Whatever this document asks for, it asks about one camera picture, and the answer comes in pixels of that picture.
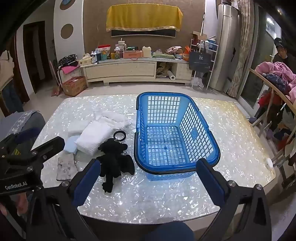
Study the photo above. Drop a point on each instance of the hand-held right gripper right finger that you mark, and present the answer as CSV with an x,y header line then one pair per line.
x,y
211,185

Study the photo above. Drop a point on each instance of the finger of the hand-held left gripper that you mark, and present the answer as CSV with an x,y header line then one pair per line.
x,y
49,147
27,136

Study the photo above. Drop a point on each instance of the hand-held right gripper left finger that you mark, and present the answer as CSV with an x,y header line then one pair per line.
x,y
86,183

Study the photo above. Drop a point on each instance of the light blue cloth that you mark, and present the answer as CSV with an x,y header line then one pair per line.
x,y
70,144

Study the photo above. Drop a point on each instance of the white thin towel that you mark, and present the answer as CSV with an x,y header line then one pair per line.
x,y
77,128

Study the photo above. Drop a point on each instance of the white quilted towel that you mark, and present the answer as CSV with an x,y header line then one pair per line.
x,y
93,136

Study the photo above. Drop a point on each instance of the blue plastic basket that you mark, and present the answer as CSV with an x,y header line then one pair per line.
x,y
175,143

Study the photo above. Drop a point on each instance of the white fluffy towel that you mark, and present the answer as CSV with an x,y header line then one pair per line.
x,y
115,119

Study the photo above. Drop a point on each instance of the grey patterned pouch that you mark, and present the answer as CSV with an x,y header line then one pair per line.
x,y
66,166

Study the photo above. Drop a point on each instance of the person's leg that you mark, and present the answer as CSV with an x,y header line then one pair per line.
x,y
172,231

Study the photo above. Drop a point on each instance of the small white round disc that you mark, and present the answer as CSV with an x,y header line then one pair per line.
x,y
269,163

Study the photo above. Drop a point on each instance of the brown cardboard box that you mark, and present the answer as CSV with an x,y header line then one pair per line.
x,y
74,86

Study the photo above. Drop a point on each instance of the pink cloth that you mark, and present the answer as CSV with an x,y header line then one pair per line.
x,y
69,68

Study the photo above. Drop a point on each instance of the dark wooden door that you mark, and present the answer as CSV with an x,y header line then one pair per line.
x,y
34,55

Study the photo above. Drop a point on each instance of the black patterned bag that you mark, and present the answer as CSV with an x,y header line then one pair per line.
x,y
67,59

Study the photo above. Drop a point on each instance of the tissue box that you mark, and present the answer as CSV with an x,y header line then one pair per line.
x,y
86,60

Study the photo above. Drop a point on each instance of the wooden chair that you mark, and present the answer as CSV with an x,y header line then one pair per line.
x,y
275,111

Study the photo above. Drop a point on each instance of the white plastic bag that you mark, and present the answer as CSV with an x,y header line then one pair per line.
x,y
197,82

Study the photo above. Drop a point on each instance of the cream television cabinet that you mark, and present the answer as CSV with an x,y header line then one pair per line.
x,y
129,69

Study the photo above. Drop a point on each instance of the white paper roll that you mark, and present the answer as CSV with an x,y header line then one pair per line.
x,y
171,75

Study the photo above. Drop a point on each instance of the pink box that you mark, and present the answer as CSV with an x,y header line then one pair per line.
x,y
131,54

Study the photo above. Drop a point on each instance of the dark tote bag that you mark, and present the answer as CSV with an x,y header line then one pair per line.
x,y
200,60

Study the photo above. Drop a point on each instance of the pile of clothes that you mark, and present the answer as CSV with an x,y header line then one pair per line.
x,y
277,78

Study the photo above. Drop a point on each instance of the white metal rack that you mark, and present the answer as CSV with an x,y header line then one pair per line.
x,y
214,58

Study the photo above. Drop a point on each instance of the white plastic jug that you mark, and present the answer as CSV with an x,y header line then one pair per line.
x,y
146,51

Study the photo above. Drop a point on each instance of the green folded towel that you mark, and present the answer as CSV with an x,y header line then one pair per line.
x,y
163,55

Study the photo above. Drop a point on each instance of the standing air conditioner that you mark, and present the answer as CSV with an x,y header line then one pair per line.
x,y
225,46

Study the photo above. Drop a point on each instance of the patterned curtain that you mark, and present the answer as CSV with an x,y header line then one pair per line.
x,y
241,46

